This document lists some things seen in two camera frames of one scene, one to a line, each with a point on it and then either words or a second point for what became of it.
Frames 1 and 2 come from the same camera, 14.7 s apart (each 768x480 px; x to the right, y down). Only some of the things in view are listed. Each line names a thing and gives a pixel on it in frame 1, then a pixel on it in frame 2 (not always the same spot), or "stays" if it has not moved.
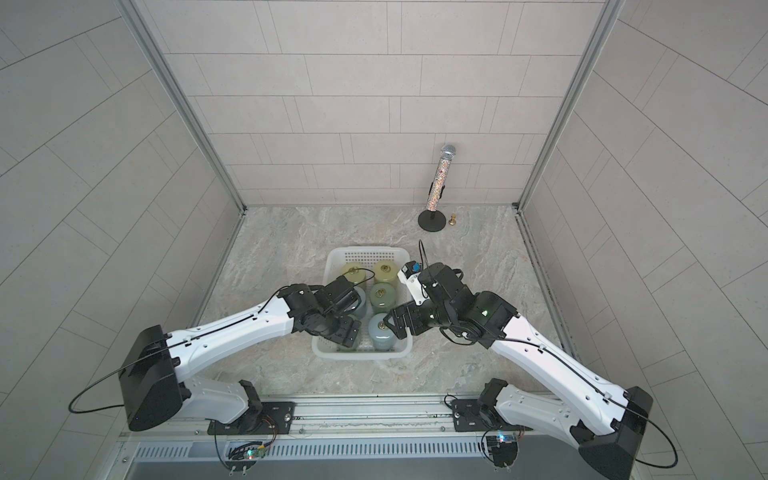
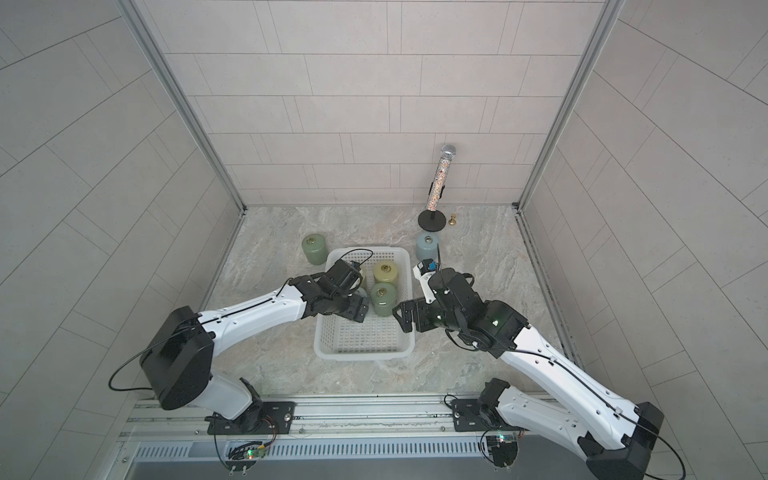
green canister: x=382 y=297 stays
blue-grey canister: x=382 y=336 → x=427 y=246
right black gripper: x=416 y=325 stays
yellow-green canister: x=385 y=271 stays
